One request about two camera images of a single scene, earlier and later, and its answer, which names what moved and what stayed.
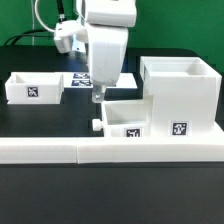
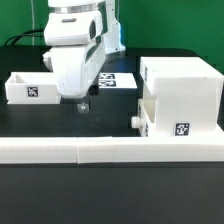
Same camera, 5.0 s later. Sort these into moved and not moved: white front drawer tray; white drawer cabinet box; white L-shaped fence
Moved: white front drawer tray
Not moved: white drawer cabinet box; white L-shaped fence
